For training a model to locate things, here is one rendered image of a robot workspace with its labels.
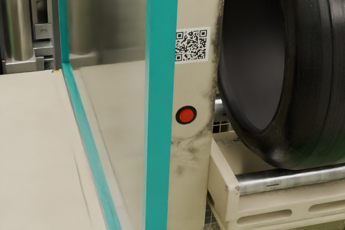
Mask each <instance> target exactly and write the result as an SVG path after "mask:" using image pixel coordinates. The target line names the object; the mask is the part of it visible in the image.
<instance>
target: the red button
mask: <svg viewBox="0 0 345 230"><path fill-rule="evenodd" d="M193 117H194V113H193V111H192V110H191V109H188V108H187V109H183V110H182V111H181V112H180V113H179V118H180V120H181V121H182V122H189V121H190V120H191V119H192V118H193Z"/></svg>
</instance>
